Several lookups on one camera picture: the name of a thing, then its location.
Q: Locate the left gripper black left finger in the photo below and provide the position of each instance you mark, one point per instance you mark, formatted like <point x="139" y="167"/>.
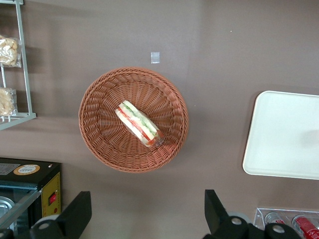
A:
<point x="74" y="214"/>

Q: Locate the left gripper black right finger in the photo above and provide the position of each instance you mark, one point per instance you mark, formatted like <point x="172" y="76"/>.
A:
<point x="216" y="219"/>

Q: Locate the triangle sandwich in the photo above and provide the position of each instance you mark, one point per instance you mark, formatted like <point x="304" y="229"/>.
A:
<point x="138" y="123"/>

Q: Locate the brown round wicker basket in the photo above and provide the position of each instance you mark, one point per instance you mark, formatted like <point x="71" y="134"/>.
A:
<point x="104" y="139"/>

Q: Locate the cream plastic tray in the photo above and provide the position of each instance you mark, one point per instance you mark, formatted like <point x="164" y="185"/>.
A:
<point x="279" y="137"/>

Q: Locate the clear acrylic bottle rack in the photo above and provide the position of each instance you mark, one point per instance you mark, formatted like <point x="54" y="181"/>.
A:
<point x="259" y="219"/>

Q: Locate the red cola bottle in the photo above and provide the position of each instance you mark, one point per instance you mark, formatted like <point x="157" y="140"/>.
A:
<point x="305" y="225"/>
<point x="274" y="218"/>

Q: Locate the black food warmer appliance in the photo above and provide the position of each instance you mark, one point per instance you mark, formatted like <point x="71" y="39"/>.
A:
<point x="27" y="176"/>

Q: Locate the steel pan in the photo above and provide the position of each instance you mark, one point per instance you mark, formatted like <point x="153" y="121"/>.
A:
<point x="5" y="209"/>

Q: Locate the clear bag of fried snacks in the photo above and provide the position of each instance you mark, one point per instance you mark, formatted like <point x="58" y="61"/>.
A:
<point x="8" y="51"/>
<point x="7" y="102"/>

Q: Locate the clear tape piece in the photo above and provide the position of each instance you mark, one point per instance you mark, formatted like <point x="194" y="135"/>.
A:
<point x="155" y="57"/>

